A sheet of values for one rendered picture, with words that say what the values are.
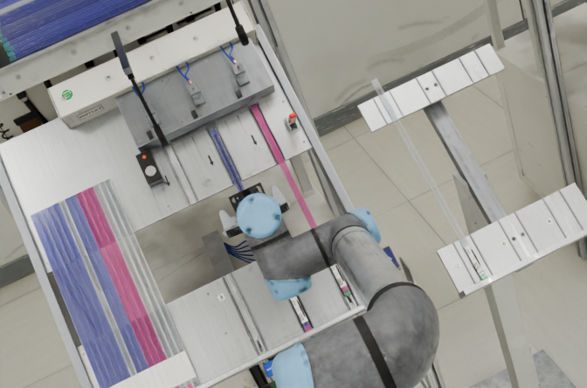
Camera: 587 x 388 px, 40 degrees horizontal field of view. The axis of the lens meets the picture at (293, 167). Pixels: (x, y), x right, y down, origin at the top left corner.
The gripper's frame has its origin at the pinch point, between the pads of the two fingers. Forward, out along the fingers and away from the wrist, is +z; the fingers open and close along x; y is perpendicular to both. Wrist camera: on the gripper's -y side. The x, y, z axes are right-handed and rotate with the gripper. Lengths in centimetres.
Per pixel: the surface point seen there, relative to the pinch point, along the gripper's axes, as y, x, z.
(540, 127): -15, -96, 78
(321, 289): -20.1, -6.4, 3.7
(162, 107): 32.0, 8.4, 10.9
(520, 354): -64, -48, 37
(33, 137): 39, 39, 19
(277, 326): -22.9, 5.8, 2.9
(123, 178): 21.2, 23.4, 14.3
